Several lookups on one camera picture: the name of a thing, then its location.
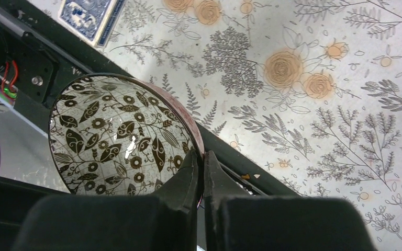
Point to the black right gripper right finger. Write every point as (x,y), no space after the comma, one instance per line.
(236,220)

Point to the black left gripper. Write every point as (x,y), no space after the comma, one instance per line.
(16,200)

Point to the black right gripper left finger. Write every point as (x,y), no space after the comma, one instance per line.
(162,220)

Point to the floral patterned table mat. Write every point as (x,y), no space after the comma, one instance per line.
(311,91)

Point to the blue playing card box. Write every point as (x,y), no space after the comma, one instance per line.
(92,21)

